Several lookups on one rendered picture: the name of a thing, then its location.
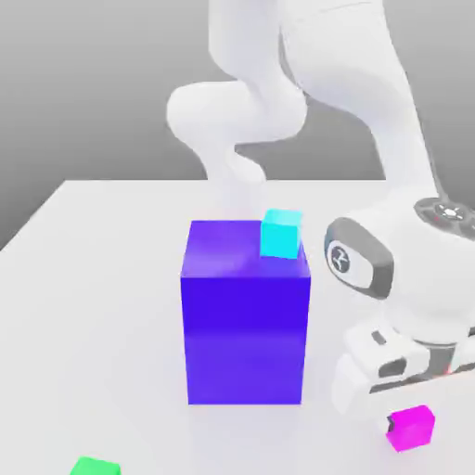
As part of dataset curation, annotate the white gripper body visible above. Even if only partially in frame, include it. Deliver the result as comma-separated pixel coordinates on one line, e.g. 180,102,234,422
330,351,475,417

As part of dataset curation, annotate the small magenta cube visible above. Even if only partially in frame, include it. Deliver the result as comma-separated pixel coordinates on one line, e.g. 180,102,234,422
384,404,436,454

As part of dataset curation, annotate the small cyan cube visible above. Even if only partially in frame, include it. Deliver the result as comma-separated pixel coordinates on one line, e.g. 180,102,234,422
259,208,304,261

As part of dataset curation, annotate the small green cube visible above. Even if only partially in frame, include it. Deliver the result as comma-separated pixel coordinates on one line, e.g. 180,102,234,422
69,456,122,475

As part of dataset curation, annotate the large blue box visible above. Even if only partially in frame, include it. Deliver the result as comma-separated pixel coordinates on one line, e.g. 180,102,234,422
179,219,313,406

